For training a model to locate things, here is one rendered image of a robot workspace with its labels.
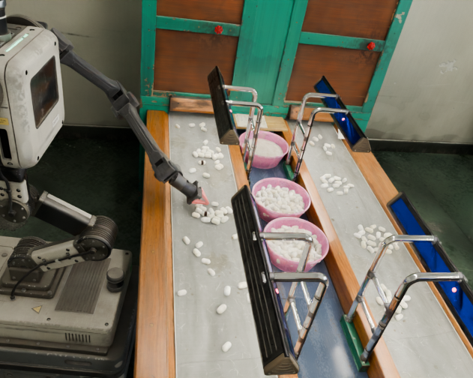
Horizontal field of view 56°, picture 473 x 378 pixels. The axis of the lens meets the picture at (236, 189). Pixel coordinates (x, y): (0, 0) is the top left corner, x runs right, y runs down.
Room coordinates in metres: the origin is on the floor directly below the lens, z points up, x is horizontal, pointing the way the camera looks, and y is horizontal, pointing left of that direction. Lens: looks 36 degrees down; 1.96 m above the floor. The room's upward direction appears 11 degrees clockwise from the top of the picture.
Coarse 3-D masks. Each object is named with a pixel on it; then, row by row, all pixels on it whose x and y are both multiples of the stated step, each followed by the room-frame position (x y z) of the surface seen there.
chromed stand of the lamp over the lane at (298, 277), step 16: (272, 240) 0.95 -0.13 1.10; (288, 240) 0.96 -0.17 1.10; (304, 240) 0.97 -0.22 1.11; (304, 256) 0.97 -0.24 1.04; (272, 272) 0.81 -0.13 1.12; (288, 272) 0.82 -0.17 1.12; (304, 272) 0.83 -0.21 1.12; (304, 288) 0.92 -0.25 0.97; (320, 288) 0.83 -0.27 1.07; (288, 304) 0.98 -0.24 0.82; (304, 336) 0.83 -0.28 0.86
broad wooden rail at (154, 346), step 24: (168, 120) 2.15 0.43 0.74; (168, 144) 1.91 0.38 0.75; (144, 168) 1.65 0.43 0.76; (144, 192) 1.47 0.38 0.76; (168, 192) 1.52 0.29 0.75; (144, 216) 1.33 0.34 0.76; (168, 216) 1.36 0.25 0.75; (144, 240) 1.19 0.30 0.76; (168, 240) 1.23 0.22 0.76; (144, 264) 1.08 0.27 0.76; (168, 264) 1.11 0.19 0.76; (144, 288) 0.97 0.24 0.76; (168, 288) 1.00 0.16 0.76; (144, 312) 0.88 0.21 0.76; (168, 312) 0.90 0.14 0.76; (144, 336) 0.80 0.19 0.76; (168, 336) 0.81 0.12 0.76; (144, 360) 0.72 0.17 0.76; (168, 360) 0.74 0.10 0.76
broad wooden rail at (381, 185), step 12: (360, 156) 2.11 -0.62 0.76; (372, 156) 2.14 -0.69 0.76; (360, 168) 2.01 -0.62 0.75; (372, 168) 2.01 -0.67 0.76; (372, 180) 1.90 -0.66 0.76; (384, 180) 1.92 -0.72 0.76; (384, 192) 1.81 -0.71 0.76; (396, 192) 1.83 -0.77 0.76; (384, 204) 1.71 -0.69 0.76; (396, 228) 1.57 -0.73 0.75; (420, 264) 1.35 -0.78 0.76; (432, 288) 1.24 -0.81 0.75; (456, 324) 1.07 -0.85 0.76; (468, 348) 0.99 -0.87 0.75
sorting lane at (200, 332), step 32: (192, 128) 2.12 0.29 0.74; (192, 160) 1.81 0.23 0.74; (224, 160) 1.86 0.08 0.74; (224, 192) 1.61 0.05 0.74; (192, 224) 1.36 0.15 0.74; (224, 224) 1.39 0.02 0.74; (192, 256) 1.18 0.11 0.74; (224, 256) 1.21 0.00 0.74; (192, 288) 1.03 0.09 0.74; (224, 288) 1.06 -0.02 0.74; (192, 320) 0.90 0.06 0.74; (224, 320) 0.93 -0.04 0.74; (192, 352) 0.79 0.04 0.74; (224, 352) 0.81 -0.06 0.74; (256, 352) 0.83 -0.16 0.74
